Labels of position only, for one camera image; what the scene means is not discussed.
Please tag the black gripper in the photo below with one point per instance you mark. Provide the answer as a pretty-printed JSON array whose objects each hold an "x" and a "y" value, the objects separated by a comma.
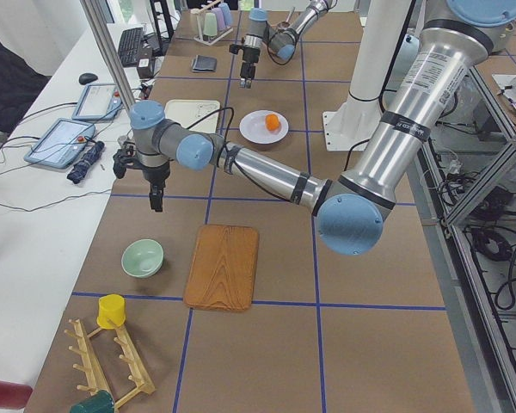
[
  {"x": 249, "y": 57},
  {"x": 156, "y": 174}
]

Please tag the white round plate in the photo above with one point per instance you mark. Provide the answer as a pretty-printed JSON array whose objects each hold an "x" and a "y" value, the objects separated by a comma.
[{"x": 253, "y": 128}]

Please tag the orange fruit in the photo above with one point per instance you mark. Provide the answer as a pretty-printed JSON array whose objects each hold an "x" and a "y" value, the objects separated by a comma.
[{"x": 272, "y": 122}]

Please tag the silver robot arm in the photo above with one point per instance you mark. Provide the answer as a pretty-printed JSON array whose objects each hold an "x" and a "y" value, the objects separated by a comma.
[
  {"x": 280, "y": 42},
  {"x": 350, "y": 210}
]

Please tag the cream bear print tray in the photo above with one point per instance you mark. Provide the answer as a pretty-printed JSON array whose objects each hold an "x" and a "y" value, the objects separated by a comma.
[{"x": 191, "y": 114}]

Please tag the folded grey cloth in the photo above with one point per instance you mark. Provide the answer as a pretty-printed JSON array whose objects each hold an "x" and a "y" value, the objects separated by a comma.
[{"x": 202, "y": 64}]

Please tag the white cup rack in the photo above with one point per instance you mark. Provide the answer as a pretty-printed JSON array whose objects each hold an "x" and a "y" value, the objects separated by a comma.
[{"x": 197, "y": 17}]

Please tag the pale green cup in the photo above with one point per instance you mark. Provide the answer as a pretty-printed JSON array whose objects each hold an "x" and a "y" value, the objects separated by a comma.
[{"x": 210, "y": 25}]

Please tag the light green bowl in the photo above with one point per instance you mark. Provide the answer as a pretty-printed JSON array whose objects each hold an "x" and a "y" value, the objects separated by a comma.
[{"x": 142, "y": 258}]

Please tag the folded dark blue umbrella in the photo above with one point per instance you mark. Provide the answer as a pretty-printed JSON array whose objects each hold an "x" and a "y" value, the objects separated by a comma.
[{"x": 81, "y": 168}]

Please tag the wooden cutting board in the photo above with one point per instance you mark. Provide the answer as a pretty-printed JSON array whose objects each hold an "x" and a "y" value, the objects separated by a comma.
[{"x": 223, "y": 267}]

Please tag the near teach pendant tablet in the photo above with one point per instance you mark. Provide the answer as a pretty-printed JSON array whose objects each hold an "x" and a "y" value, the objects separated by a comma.
[{"x": 61, "y": 145}]

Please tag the teach pendant tablet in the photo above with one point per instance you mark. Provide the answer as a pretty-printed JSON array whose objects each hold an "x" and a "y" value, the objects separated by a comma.
[
  {"x": 98, "y": 102},
  {"x": 61, "y": 145}
]

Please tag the far teach pendant tablet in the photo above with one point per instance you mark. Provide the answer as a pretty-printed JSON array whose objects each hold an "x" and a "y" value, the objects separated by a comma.
[{"x": 98, "y": 102}]

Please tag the black keyboard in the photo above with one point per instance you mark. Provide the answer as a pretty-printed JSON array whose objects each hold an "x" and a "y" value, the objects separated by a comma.
[{"x": 129, "y": 46}]

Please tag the yellow cup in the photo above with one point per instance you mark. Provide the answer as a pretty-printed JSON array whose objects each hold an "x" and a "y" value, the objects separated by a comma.
[{"x": 111, "y": 311}]

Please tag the black computer mouse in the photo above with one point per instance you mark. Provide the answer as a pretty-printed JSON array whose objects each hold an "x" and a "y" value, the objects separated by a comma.
[{"x": 87, "y": 78}]

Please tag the wooden cup drying rack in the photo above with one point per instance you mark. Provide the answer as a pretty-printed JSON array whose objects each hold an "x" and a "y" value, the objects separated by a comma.
[{"x": 110, "y": 362}]

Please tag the dark green cup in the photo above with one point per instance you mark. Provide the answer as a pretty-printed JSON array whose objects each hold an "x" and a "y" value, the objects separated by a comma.
[{"x": 101, "y": 402}]

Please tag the red bottle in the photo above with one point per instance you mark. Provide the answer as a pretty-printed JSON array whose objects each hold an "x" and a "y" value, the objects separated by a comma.
[{"x": 14, "y": 396}]

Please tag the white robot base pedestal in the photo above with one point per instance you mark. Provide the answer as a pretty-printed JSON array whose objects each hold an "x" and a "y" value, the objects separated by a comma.
[{"x": 358, "y": 117}]

